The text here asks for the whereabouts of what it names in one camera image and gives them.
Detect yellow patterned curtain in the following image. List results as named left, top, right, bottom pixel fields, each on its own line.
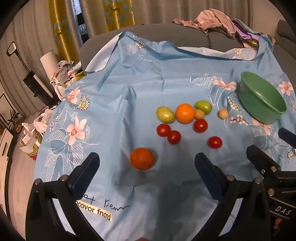
left=102, top=0, right=136, bottom=33
left=48, top=0, right=84, bottom=62

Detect blue floral bed sheet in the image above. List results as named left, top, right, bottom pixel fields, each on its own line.
left=32, top=30, right=296, bottom=241

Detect black stick vacuum cleaner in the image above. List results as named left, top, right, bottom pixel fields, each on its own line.
left=6, top=42, right=55, bottom=103

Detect pile of mixed clothes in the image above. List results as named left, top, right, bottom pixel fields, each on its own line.
left=50, top=60, right=85, bottom=88

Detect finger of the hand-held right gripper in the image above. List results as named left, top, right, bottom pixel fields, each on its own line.
left=246, top=145, right=282, bottom=178
left=278, top=127, right=296, bottom=149

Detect yellowish green fruit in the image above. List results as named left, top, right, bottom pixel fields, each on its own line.
left=156, top=106, right=175, bottom=124

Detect yellow and white box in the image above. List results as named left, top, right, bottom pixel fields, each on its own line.
left=20, top=130, right=45, bottom=161

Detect bright orange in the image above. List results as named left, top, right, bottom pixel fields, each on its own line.
left=175, top=103, right=196, bottom=125

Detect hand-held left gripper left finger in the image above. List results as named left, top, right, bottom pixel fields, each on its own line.
left=25, top=152, right=109, bottom=241

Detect purple crumpled garment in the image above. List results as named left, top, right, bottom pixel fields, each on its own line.
left=232, top=20, right=263, bottom=49

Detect grey sofa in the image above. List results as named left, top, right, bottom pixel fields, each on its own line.
left=80, top=20, right=296, bottom=70

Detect white plastic bags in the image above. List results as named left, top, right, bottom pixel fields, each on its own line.
left=21, top=109, right=59, bottom=140

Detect green plastic bowl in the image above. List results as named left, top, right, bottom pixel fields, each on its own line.
left=238, top=71, right=288, bottom=125

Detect deep green fruit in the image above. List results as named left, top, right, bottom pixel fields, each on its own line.
left=194, top=100, right=213, bottom=115

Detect white low cabinet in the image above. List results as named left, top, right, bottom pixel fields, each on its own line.
left=0, top=128, right=15, bottom=164

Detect pink crumpled garment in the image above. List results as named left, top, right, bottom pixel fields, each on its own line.
left=172, top=9, right=242, bottom=39

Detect dark reddish tangerine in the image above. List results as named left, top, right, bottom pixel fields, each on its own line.
left=129, top=147, right=155, bottom=170

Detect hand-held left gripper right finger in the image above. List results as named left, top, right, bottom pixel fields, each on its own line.
left=194, top=152, right=275, bottom=241

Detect red cherry tomato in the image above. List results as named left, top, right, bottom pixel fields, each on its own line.
left=167, top=130, right=182, bottom=145
left=193, top=118, right=208, bottom=133
left=207, top=136, right=223, bottom=149
left=157, top=124, right=171, bottom=138

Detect beige pleated curtain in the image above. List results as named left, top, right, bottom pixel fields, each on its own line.
left=132, top=0, right=285, bottom=26

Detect small potted plant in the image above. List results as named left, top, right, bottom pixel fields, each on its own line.
left=7, top=111, right=22, bottom=133

